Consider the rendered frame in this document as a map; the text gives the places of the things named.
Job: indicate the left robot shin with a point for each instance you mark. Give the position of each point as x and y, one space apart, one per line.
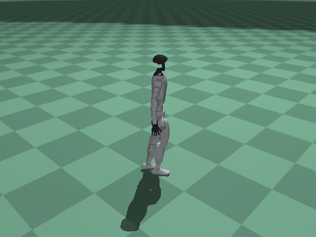
151 152

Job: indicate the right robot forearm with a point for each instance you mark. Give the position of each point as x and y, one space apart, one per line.
154 111

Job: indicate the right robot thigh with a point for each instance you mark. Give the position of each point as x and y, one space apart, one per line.
164 135

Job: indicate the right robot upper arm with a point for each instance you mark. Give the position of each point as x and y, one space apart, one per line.
156 90

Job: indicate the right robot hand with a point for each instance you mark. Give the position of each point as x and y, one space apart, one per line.
155 129

